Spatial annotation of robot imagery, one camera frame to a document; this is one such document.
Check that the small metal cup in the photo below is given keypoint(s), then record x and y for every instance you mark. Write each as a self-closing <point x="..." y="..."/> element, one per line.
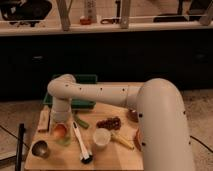
<point x="41" y="149"/>

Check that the beige bread slice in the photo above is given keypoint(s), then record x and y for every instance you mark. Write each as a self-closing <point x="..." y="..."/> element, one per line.
<point x="44" y="119"/>

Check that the green plastic bin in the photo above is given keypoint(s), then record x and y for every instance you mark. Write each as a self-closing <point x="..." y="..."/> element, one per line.
<point x="81" y="98"/>

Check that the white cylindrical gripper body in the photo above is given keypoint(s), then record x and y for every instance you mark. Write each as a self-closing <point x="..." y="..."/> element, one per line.
<point x="61" y="110"/>

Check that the clear plastic cup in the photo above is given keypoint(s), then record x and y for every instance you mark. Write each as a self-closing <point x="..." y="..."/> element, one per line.
<point x="101" y="137"/>

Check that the green cucumber piece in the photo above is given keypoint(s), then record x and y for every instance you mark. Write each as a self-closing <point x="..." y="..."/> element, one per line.
<point x="82" y="123"/>

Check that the brown round fruit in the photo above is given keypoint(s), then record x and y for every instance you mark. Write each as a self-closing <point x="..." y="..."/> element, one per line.
<point x="132" y="115"/>

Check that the translucent green gripper finger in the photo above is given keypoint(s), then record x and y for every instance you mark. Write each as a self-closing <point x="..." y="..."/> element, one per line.
<point x="66" y="139"/>

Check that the yellow banana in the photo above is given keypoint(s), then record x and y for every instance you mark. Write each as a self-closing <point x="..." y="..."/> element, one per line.
<point x="118" y="138"/>

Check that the bunch of red grapes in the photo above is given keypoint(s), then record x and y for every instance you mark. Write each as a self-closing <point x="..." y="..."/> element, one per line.
<point x="113" y="123"/>

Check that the red yellow apple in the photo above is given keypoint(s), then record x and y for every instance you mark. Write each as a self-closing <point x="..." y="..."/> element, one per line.
<point x="59" y="131"/>

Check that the red object on shelf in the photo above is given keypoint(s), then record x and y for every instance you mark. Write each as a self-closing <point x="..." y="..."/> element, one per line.
<point x="85" y="21"/>

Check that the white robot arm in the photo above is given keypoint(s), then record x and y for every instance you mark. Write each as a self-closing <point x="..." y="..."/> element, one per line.
<point x="160" y="110"/>

